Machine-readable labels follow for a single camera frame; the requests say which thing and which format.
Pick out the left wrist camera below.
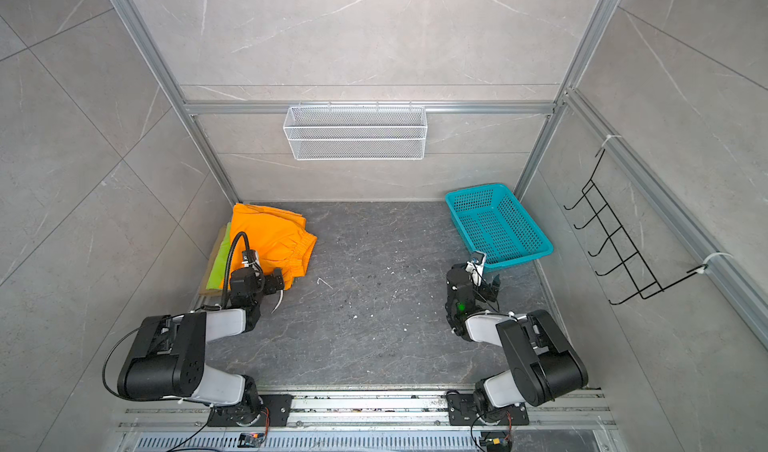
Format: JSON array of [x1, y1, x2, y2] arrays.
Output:
[[242, 249, 261, 270]]

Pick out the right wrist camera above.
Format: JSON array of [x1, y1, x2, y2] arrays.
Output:
[[466, 251, 487, 287]]

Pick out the lime green shorts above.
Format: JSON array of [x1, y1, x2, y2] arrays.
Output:
[[208, 223, 231, 290]]

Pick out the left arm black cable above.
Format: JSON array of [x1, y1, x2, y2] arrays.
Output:
[[220, 231, 252, 306]]

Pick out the white wire mesh basket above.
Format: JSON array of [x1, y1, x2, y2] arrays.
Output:
[[283, 105, 428, 161]]

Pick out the black wire hook rack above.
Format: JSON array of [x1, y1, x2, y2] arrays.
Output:
[[562, 148, 710, 307]]

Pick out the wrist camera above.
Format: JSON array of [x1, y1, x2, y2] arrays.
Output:
[[466, 251, 487, 287], [242, 249, 261, 270]]

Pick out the orange shorts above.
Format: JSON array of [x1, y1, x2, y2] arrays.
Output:
[[230, 204, 317, 290]]

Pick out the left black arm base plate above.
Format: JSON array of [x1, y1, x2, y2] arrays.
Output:
[[207, 394, 294, 427]]

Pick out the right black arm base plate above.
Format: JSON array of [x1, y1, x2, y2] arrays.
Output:
[[445, 390, 530, 427]]

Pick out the aluminium frame rail front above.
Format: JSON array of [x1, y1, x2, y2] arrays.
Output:
[[116, 388, 619, 434]]

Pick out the teal plastic basket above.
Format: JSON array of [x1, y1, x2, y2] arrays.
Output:
[[445, 184, 554, 272]]

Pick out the khaki tan shorts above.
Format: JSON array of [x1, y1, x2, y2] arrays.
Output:
[[198, 223, 230, 297]]

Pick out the small green circuit board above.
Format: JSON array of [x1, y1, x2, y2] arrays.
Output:
[[237, 432, 267, 448]]

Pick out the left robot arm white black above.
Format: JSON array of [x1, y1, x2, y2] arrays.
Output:
[[116, 267, 285, 426]]

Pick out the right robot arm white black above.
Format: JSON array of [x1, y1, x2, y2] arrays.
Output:
[[445, 262, 589, 421]]

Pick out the yellow black connector right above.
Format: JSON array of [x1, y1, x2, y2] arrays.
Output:
[[478, 432, 513, 452]]

